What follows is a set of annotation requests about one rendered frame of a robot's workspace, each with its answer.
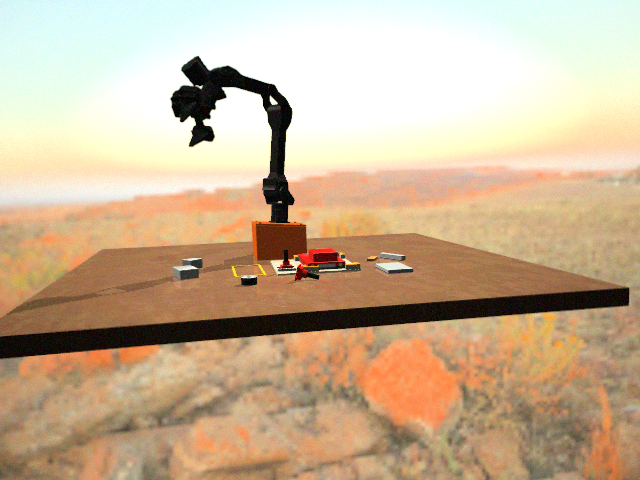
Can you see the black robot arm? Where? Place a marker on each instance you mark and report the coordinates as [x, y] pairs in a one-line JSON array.
[[275, 186]]

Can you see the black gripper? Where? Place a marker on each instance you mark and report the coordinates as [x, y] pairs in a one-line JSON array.
[[198, 104]]

